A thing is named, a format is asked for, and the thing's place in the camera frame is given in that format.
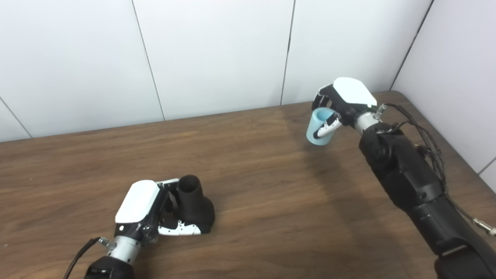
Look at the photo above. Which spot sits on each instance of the white and black right hand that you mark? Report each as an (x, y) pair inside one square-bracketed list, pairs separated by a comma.
[(350, 93)]

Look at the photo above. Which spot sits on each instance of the white and black left hand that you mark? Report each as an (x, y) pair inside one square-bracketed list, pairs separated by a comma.
[(137, 201)]

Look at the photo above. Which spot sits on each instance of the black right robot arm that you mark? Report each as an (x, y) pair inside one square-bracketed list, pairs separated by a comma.
[(410, 178)]

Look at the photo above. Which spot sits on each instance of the black nozzle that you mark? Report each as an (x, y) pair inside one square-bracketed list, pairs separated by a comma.
[(193, 205)]

